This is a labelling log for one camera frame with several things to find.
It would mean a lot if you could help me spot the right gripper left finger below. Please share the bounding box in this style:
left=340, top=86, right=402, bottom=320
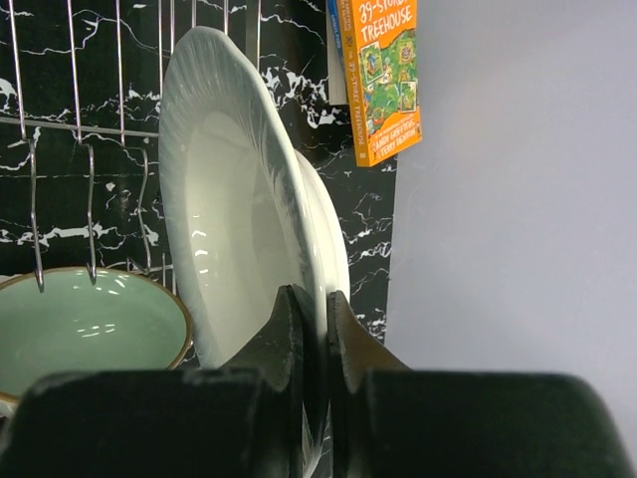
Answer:
left=1, top=286, right=304, bottom=477

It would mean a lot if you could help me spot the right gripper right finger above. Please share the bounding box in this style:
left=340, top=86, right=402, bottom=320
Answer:
left=327, top=291, right=635, bottom=477

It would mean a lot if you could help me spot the pale green ceramic bowl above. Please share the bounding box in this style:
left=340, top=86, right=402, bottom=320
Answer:
left=1, top=267, right=193, bottom=415

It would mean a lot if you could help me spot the white paper plate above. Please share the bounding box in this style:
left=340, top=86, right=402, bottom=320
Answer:
left=158, top=26, right=350, bottom=476

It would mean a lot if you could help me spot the blue book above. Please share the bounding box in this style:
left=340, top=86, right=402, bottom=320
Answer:
left=325, top=0, right=347, bottom=106

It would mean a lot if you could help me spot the steel wire dish rack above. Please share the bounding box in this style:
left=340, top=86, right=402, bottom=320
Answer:
left=1, top=1, right=263, bottom=294

